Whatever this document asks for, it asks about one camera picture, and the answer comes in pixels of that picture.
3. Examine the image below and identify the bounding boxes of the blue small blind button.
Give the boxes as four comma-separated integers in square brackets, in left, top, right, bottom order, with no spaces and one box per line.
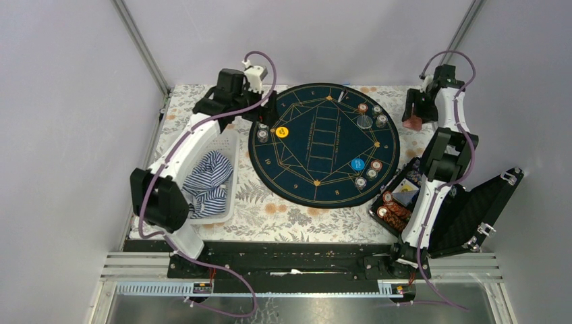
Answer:
[350,158,366,172]

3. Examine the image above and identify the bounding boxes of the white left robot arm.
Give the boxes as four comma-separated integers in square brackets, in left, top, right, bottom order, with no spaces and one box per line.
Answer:
[130,61,278,277]

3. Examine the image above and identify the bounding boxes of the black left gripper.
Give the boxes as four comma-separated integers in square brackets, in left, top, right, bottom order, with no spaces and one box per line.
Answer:
[233,82,280,126]

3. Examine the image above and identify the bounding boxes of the red five chip stack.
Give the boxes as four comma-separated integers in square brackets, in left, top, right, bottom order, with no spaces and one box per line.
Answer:
[370,159,382,172]

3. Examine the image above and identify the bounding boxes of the clear dealer button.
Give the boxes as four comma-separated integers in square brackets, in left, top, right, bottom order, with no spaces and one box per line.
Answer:
[356,115,373,130]

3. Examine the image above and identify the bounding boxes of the red chip rows in case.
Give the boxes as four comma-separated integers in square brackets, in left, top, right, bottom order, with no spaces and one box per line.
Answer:
[376,192,411,232]

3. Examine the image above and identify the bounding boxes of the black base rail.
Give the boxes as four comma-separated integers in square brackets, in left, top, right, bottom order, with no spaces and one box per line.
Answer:
[123,240,421,295]

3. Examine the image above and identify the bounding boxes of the pink sponge block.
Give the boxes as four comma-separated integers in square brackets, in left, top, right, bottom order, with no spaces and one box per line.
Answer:
[403,115,423,132]

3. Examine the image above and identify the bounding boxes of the white plastic laundry basket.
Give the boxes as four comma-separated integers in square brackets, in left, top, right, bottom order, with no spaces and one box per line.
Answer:
[182,130,240,225]

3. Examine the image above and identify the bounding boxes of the black poker chip case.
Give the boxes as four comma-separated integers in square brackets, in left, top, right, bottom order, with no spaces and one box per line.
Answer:
[368,157,524,259]

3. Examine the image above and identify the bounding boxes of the playing card deck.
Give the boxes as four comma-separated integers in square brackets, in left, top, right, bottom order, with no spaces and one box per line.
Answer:
[392,179,420,207]

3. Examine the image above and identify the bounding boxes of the grey chip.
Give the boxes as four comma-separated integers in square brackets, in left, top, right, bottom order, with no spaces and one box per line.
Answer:
[376,114,389,129]
[256,129,269,144]
[354,177,367,190]

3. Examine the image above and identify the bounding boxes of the round dark poker mat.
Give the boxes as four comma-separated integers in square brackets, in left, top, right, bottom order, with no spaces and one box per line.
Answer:
[248,83,401,209]

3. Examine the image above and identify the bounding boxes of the blue white striped cloth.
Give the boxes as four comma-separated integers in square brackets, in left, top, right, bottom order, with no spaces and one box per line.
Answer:
[181,151,234,219]

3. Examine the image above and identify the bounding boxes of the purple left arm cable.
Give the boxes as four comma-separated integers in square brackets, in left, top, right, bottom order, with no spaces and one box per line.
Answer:
[137,50,278,278]

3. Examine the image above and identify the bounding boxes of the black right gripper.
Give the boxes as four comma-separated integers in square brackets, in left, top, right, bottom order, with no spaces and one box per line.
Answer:
[401,88,438,125]

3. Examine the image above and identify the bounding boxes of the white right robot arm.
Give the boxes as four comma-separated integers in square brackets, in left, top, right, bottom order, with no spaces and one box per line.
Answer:
[387,64,478,278]

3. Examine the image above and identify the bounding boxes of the yellow big blind button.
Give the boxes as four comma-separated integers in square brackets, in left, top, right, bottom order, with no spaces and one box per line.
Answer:
[275,126,289,138]

